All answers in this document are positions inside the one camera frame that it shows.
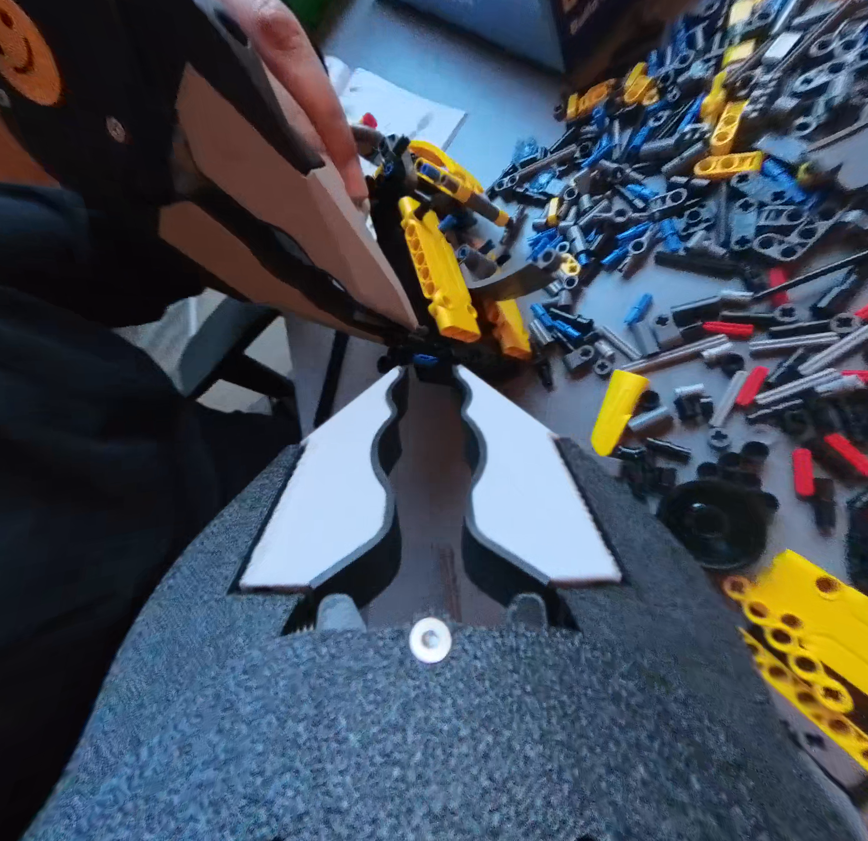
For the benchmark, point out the white instruction booklet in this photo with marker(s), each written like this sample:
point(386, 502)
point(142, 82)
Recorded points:
point(407, 108)

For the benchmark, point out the person's dark clothing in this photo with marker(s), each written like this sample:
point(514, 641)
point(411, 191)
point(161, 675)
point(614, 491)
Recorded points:
point(68, 447)

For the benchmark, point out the yellow curved panel piece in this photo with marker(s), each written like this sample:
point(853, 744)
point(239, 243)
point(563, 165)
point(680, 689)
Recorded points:
point(617, 407)

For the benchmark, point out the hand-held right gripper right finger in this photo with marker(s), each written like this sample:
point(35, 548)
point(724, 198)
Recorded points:
point(536, 508)

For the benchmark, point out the grey desk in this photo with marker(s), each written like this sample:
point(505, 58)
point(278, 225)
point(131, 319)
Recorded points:
point(508, 95)

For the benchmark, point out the pile of yellow beams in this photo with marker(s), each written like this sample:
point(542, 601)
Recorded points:
point(807, 617)

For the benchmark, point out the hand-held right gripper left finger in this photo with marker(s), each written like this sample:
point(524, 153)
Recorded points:
point(319, 502)

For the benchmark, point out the blue cardboard kit box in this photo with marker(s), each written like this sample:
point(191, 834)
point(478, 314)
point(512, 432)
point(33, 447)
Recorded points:
point(475, 7)

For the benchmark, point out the person's left hand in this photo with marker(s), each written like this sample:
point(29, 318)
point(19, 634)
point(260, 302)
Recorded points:
point(298, 68)

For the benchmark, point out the pile of small building pieces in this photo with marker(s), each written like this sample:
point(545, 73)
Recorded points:
point(712, 197)

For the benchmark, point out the black wheel rim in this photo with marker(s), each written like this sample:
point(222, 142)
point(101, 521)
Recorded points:
point(712, 522)

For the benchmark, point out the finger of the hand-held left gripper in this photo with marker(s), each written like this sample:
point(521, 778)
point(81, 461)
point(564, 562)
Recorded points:
point(271, 176)
point(224, 251)

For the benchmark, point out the black office chair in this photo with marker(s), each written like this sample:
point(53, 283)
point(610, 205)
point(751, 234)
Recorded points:
point(224, 339)

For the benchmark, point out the yellow toy vehicle model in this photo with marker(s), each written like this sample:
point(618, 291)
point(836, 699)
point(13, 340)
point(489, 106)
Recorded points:
point(441, 271)

